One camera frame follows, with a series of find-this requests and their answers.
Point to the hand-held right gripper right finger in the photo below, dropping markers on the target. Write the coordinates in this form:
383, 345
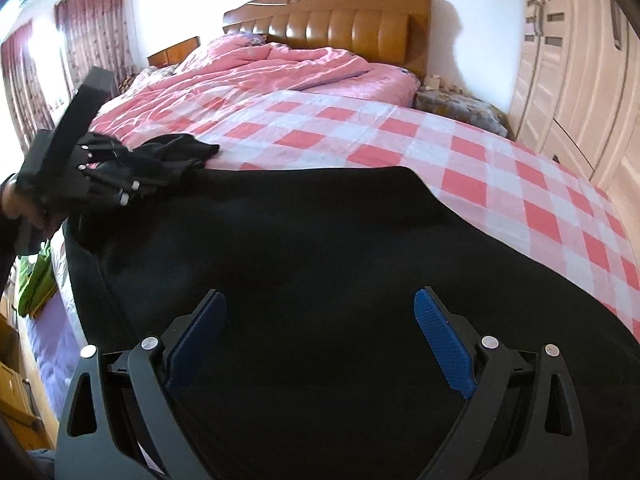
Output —
442, 340

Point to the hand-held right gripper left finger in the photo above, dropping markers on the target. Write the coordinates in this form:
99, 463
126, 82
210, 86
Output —
197, 332

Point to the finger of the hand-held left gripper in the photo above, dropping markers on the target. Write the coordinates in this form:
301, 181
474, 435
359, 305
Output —
115, 180
107, 150

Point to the black pants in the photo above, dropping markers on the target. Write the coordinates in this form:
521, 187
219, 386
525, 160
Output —
310, 260

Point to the person's left forearm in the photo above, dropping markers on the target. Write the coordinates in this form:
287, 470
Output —
6, 205

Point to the narrow maroon floral curtain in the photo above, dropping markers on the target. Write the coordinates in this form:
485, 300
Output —
22, 85

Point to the brown wooden nightstand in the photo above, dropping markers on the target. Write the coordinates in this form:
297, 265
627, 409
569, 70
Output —
172, 50

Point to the wide maroon floral curtain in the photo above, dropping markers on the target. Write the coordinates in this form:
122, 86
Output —
95, 30

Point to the green cloth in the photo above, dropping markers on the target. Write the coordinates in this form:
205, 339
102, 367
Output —
35, 280

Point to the purple sheet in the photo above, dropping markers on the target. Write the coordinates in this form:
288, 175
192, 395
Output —
52, 355

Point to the pink quilt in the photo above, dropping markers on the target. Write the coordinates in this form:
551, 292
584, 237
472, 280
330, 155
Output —
260, 80

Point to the pink white checked bed sheet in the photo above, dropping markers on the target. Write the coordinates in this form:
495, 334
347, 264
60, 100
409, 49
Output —
450, 160

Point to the light wooden cabinet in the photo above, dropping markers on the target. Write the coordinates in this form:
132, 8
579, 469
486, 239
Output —
15, 375

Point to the floral cloth covered nightstand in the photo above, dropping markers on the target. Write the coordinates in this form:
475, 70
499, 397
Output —
460, 107

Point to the small white object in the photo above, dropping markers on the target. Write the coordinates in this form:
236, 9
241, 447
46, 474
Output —
433, 81

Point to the brown padded wooden headboard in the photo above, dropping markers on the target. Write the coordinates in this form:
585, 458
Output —
350, 25

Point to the beige wooden wardrobe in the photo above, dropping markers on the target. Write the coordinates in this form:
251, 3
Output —
575, 70

